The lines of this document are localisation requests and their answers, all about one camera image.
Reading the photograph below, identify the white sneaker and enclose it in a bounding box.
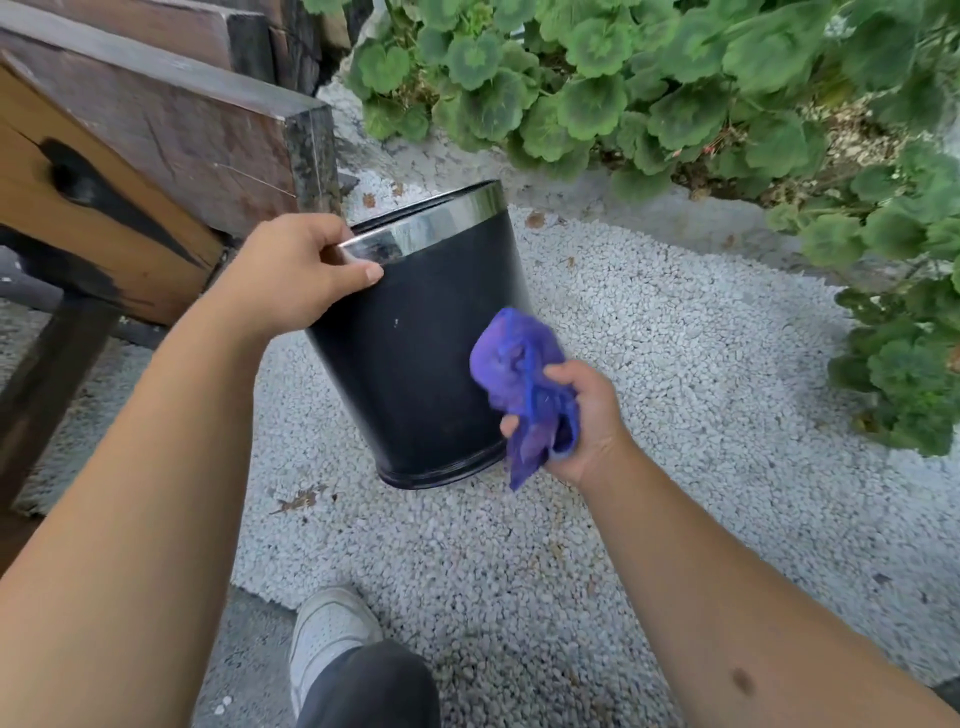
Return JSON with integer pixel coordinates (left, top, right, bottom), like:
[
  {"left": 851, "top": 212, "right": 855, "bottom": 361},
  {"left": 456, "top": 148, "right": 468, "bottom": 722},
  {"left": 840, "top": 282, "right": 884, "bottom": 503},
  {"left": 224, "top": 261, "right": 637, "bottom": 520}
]
[{"left": 288, "top": 586, "right": 385, "bottom": 720}]

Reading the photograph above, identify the person's left forearm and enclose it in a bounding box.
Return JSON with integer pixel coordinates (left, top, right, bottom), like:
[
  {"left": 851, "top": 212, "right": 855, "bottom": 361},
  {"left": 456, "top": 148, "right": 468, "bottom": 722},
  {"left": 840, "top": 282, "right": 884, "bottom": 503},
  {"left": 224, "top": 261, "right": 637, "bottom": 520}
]
[{"left": 0, "top": 288, "right": 290, "bottom": 728}]

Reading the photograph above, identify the wooden bench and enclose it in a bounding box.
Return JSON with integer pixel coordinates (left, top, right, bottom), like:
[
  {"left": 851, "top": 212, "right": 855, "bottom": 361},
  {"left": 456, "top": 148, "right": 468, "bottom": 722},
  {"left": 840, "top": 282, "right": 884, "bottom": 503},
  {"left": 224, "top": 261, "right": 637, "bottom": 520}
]
[{"left": 0, "top": 0, "right": 342, "bottom": 575}]

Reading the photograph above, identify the person's right forearm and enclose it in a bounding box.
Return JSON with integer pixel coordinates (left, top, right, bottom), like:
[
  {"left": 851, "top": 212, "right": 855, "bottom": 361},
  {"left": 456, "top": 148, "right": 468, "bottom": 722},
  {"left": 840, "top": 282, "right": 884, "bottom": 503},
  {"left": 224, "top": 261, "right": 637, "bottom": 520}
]
[{"left": 573, "top": 438, "right": 960, "bottom": 728}]

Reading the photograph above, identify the person's right hand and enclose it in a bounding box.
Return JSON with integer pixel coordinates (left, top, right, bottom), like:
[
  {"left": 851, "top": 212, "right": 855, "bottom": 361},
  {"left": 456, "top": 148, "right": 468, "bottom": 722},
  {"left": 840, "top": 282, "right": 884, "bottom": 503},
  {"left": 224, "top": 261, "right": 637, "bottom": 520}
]
[{"left": 500, "top": 360, "right": 633, "bottom": 487}]

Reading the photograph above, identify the black bin with chrome rim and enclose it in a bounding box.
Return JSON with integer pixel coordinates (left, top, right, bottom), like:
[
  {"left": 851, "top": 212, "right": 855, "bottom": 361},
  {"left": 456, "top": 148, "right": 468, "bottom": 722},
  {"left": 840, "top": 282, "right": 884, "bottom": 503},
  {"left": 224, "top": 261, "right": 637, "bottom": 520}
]
[{"left": 306, "top": 180, "right": 535, "bottom": 491}]

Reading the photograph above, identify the dark grey trouser leg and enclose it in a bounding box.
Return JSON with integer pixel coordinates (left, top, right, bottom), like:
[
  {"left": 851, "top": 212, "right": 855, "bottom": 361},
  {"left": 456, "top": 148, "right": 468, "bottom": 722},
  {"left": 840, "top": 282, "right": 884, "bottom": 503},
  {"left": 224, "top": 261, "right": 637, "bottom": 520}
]
[{"left": 296, "top": 641, "right": 442, "bottom": 728}]

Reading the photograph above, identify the purple cleaning cloth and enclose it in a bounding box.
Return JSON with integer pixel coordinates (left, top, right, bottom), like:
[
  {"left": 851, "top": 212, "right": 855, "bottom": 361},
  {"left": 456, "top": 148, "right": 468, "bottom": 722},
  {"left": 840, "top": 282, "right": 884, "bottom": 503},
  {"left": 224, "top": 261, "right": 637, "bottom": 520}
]
[{"left": 469, "top": 306, "right": 582, "bottom": 492}]

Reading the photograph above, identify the green geranium plant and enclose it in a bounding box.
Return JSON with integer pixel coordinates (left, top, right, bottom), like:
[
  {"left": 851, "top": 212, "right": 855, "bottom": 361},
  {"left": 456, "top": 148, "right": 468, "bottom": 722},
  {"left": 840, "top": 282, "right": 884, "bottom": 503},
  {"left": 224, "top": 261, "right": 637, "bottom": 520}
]
[{"left": 303, "top": 0, "right": 960, "bottom": 459}]

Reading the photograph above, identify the dark wooden beam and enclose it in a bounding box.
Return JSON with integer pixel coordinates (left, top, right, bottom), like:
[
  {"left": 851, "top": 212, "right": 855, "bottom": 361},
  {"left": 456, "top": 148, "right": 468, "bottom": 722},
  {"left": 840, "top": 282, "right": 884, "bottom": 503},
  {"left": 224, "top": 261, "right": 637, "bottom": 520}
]
[{"left": 30, "top": 0, "right": 376, "bottom": 97}]

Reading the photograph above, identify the person's left hand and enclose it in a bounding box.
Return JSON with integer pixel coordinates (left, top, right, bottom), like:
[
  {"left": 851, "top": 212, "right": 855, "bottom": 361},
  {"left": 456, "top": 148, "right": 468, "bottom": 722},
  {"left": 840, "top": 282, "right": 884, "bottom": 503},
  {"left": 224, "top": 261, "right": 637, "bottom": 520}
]
[{"left": 212, "top": 213, "right": 385, "bottom": 336}]

